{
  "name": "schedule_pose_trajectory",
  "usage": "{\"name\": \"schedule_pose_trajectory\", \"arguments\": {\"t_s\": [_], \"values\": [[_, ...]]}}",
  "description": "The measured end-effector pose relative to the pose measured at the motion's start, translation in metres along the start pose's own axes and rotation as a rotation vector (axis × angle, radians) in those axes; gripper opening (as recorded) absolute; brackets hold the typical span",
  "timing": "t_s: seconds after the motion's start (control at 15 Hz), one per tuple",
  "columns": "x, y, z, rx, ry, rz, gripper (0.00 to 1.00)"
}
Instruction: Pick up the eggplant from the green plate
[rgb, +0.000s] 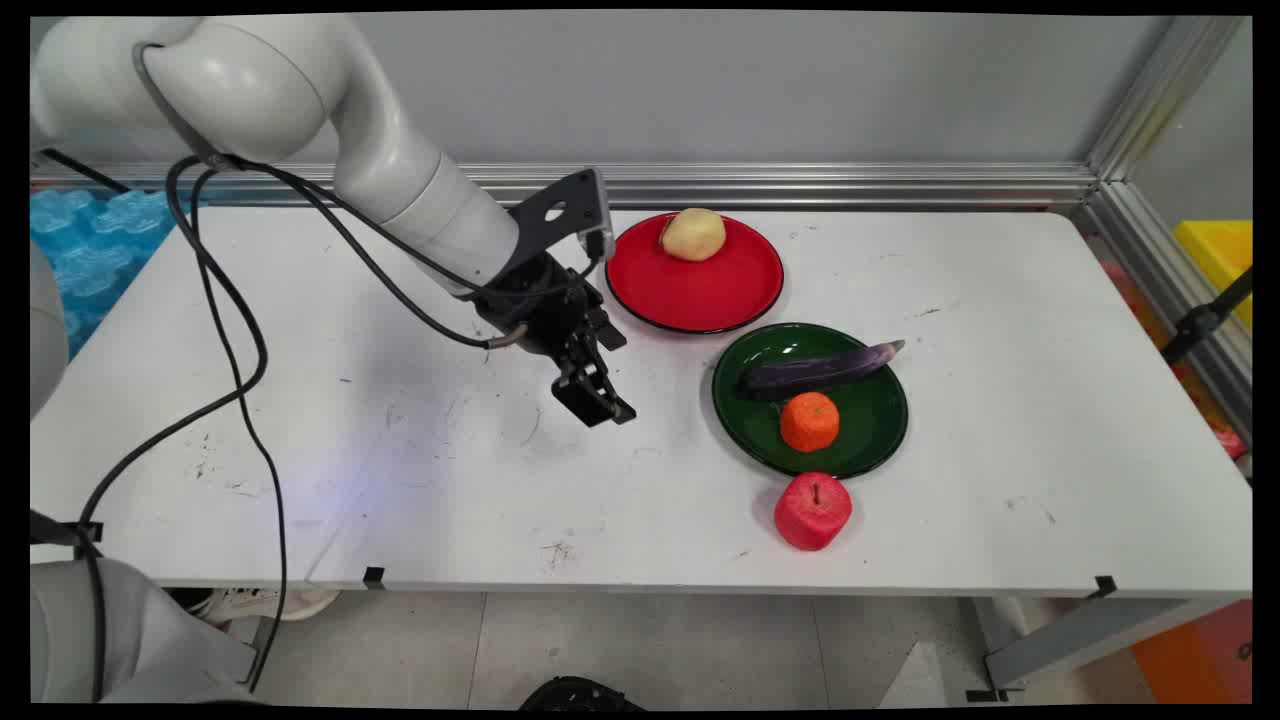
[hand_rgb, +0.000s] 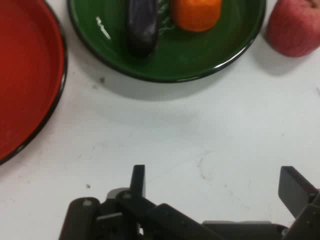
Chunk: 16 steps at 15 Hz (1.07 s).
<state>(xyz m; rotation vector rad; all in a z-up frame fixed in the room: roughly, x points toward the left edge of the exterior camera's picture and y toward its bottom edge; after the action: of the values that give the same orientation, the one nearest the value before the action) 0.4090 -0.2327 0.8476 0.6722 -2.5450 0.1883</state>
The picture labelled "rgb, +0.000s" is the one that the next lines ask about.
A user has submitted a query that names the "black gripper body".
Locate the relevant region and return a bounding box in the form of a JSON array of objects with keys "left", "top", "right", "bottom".
[{"left": 470, "top": 250, "right": 629, "bottom": 373}]

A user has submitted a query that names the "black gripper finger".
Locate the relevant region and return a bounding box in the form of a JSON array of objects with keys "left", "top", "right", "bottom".
[
  {"left": 552, "top": 345, "right": 617, "bottom": 430},
  {"left": 590, "top": 338, "right": 638, "bottom": 424}
]

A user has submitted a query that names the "purple toy eggplant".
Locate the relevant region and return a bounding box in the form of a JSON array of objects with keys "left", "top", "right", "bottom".
[{"left": 738, "top": 339, "right": 907, "bottom": 397}]

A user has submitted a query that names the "red round plate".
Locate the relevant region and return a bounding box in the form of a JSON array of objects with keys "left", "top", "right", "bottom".
[{"left": 605, "top": 211, "right": 785, "bottom": 335}]

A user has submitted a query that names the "yellow toy potato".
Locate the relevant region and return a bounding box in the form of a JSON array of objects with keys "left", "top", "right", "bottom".
[{"left": 659, "top": 207, "right": 728, "bottom": 263}]

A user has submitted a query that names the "orange toy orange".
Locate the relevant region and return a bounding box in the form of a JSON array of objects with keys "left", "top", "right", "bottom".
[{"left": 779, "top": 391, "right": 841, "bottom": 454}]

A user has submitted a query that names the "red toy apple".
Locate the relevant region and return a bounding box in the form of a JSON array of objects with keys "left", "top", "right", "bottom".
[{"left": 773, "top": 472, "right": 854, "bottom": 552}]

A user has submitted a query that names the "green round plate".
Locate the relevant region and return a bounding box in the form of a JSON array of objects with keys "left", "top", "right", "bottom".
[{"left": 711, "top": 322, "right": 910, "bottom": 480}]

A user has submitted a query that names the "black round object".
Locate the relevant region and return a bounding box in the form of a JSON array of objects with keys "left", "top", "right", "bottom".
[{"left": 518, "top": 676, "right": 647, "bottom": 713}]

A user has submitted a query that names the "white shoe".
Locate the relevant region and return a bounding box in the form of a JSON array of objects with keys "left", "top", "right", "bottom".
[{"left": 185, "top": 588, "right": 342, "bottom": 624}]

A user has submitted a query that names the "blue bubble foam sheet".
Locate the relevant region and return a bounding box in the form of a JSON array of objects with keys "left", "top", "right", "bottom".
[{"left": 30, "top": 188, "right": 183, "bottom": 358}]

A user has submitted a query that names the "grey table leg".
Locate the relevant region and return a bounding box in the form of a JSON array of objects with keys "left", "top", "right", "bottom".
[{"left": 965, "top": 596, "right": 1213, "bottom": 693}]

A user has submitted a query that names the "yellow plastic box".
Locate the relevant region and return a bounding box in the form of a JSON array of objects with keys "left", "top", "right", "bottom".
[{"left": 1172, "top": 219, "right": 1253, "bottom": 331}]

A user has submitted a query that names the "orange box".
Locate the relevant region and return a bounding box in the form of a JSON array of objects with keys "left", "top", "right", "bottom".
[{"left": 1130, "top": 600, "right": 1253, "bottom": 706}]

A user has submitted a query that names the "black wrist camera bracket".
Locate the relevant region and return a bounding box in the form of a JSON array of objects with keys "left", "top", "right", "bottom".
[{"left": 505, "top": 170, "right": 591, "bottom": 263}]

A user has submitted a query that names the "black cable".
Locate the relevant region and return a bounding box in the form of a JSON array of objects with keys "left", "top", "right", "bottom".
[
  {"left": 188, "top": 165, "right": 291, "bottom": 693},
  {"left": 75, "top": 155, "right": 271, "bottom": 701},
  {"left": 240, "top": 160, "right": 607, "bottom": 299},
  {"left": 215, "top": 155, "right": 528, "bottom": 351}
]

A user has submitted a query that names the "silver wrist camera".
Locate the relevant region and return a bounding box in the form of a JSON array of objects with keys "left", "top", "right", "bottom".
[{"left": 583, "top": 168, "right": 615, "bottom": 263}]

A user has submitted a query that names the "long horizontal aluminium rail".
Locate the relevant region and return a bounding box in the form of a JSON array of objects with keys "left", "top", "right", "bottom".
[{"left": 30, "top": 160, "right": 1101, "bottom": 212}]

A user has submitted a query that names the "short aluminium side rail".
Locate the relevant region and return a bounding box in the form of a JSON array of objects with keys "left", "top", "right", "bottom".
[{"left": 1075, "top": 180, "right": 1253, "bottom": 446}]

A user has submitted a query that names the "aluminium corner post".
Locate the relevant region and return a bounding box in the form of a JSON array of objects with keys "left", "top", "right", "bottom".
[{"left": 1085, "top": 15, "right": 1251, "bottom": 183}]

